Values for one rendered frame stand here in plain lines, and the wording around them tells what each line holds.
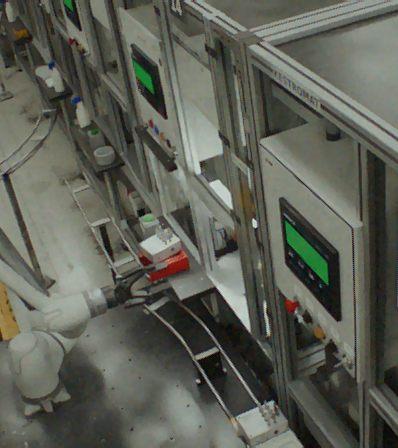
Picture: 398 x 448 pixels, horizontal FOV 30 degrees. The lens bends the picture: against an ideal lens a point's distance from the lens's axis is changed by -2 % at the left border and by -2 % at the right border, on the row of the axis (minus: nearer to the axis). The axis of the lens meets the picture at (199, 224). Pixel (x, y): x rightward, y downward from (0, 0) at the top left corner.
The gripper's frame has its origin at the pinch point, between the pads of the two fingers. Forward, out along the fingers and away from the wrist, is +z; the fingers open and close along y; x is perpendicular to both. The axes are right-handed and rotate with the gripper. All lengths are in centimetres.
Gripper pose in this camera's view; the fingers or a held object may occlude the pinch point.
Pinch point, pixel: (160, 277)
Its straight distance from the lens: 253.8
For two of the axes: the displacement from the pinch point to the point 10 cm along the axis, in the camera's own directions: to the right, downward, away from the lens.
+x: -3.9, -4.9, 7.8
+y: -1.4, -8.0, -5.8
